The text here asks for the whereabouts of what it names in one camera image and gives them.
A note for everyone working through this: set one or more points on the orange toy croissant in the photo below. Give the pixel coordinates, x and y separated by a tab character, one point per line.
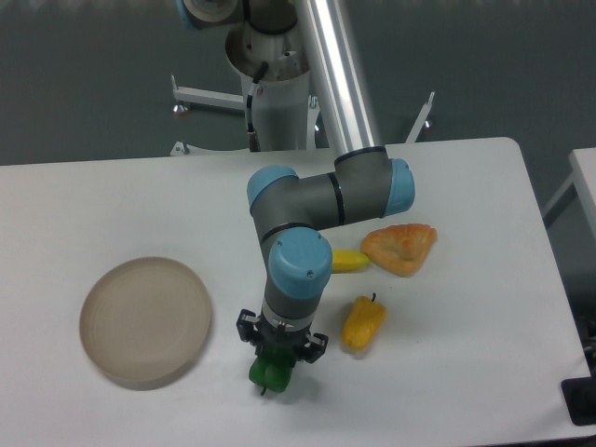
400	249

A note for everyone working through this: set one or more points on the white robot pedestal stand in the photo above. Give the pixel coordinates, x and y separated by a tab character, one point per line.
293	72

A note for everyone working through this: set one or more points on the yellow toy banana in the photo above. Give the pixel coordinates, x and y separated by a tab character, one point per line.
345	261

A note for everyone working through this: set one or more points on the beige round plate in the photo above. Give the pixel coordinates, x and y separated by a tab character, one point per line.
144	323

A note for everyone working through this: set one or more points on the yellow toy pepper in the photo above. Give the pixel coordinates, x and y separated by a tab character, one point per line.
365	318

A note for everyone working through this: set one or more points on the green toy pepper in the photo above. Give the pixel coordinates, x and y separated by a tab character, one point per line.
272	368

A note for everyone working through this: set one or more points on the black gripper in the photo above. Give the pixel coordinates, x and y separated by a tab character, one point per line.
306	346

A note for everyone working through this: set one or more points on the black device at edge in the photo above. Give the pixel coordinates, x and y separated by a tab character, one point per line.
579	396

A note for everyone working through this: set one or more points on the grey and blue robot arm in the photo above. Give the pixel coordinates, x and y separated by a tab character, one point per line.
290	212

